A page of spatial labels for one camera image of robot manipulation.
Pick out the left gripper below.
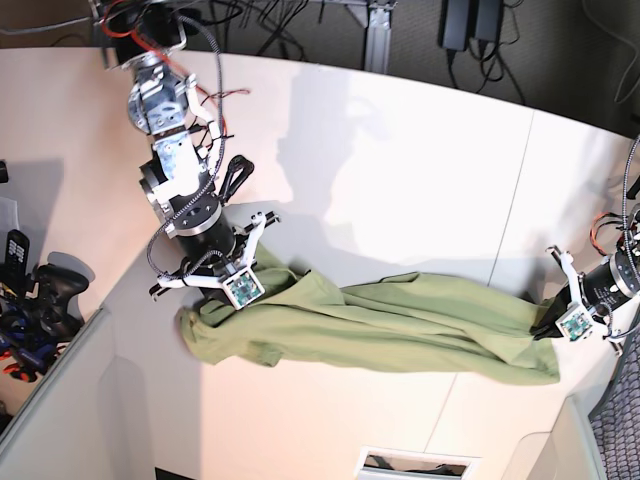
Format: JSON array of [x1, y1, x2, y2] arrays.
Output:
[[529, 246, 639, 356]]

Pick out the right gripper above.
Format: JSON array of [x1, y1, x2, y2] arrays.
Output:
[[149, 199, 280, 307]]

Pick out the green t-shirt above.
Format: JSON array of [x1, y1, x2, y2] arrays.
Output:
[[176, 249, 561, 386]]

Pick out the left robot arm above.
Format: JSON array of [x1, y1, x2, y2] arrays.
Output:
[[530, 139, 639, 356]]

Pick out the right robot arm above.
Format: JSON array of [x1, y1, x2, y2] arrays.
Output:
[[90, 1, 279, 310]]

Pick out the grey partition panel right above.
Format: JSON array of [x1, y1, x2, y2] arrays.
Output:
[[502, 395, 606, 480]]

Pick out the grey partition panel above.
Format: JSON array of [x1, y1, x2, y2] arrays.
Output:
[[1, 309, 155, 479], [502, 395, 606, 480]]

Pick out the black game controller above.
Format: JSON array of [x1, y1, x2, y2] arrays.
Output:
[[31, 264, 89, 340]]

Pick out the black remote control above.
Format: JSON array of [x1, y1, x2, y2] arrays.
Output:
[[2, 229, 30, 294]]

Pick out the white paper sheet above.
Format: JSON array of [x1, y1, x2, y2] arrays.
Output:
[[0, 197, 19, 232]]

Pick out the grey partition panel left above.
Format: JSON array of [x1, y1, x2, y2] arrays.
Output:
[[1, 309, 155, 479]]

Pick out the blue orange clamp tools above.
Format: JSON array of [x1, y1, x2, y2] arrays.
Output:
[[1, 290, 61, 383]]

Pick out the black power adapter right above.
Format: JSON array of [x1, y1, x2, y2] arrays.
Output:
[[473, 0, 504, 43]]

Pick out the black power adapter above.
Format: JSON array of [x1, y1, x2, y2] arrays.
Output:
[[438, 0, 472, 51], [473, 0, 504, 43]]

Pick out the black power adapter left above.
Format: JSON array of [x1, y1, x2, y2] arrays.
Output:
[[438, 0, 472, 51]]

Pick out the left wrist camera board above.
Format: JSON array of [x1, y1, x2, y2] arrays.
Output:
[[555, 308, 593, 342]]

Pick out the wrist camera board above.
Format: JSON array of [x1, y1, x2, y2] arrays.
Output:
[[555, 308, 593, 342], [223, 270, 264, 310]]

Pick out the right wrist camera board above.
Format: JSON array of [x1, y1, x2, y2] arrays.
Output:
[[223, 270, 264, 310]]

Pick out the white cable grommet tray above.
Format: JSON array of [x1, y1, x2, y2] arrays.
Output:
[[354, 446, 481, 480]]

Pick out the aluminium frame post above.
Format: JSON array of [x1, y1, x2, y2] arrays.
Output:
[[344, 1, 397, 74]]

